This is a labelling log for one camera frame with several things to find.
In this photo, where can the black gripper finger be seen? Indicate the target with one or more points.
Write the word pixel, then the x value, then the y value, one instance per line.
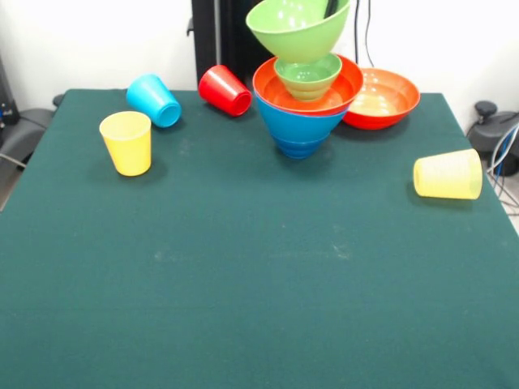
pixel 330 8

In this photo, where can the large green bowl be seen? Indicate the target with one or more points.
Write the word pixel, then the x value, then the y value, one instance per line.
pixel 300 40

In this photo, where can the small green bowl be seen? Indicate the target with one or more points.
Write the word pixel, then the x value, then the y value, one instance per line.
pixel 308 81

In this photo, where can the orange bowl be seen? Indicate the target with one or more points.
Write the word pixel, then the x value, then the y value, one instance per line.
pixel 346 89
pixel 385 105

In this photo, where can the large light blue bowl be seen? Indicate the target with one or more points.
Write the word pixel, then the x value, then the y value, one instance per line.
pixel 300 127

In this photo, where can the small dark blue bowl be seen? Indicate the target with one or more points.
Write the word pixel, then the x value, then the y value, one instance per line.
pixel 300 150

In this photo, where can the red cup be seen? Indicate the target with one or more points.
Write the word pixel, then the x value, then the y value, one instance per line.
pixel 221 89

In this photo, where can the light blue cup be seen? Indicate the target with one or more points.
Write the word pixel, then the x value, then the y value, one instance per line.
pixel 156 99

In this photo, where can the black chair base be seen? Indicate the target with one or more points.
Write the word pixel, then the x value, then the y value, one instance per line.
pixel 486 129

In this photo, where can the translucent yellow cup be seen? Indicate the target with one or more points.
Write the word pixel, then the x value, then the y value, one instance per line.
pixel 446 174

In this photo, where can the opaque yellow cup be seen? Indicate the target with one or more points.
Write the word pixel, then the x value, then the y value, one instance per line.
pixel 126 150

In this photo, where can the dark green tablecloth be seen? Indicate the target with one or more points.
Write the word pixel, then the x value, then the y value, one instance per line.
pixel 284 304

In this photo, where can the black chair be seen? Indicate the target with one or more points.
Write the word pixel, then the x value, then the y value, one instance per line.
pixel 28 129

